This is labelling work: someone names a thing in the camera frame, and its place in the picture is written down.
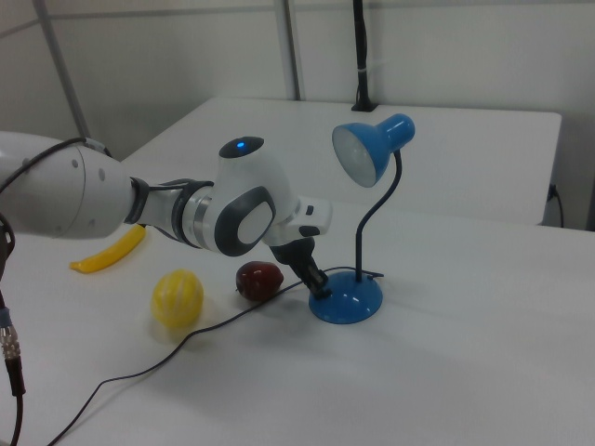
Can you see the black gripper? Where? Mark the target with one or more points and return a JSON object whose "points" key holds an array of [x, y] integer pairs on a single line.
{"points": [[295, 255]]}

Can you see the blue gooseneck desk lamp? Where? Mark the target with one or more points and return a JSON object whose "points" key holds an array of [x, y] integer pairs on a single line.
{"points": [[351, 302]]}

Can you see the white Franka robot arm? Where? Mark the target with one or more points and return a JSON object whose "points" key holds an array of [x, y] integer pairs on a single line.
{"points": [[251, 186]]}

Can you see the dark red toy apple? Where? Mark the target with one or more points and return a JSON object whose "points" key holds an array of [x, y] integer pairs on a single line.
{"points": [[258, 281]]}

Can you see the yellow striped toy melon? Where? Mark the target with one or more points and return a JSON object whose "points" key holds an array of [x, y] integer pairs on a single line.
{"points": [[177, 299]]}

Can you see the yellow toy banana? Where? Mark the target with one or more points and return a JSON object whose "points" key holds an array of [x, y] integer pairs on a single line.
{"points": [[114, 253]]}

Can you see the black clamped pole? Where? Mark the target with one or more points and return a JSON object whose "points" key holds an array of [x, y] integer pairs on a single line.
{"points": [[361, 56]]}

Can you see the grey metal frame post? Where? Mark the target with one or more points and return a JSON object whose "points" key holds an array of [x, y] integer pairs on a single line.
{"points": [[292, 51], [65, 74]]}

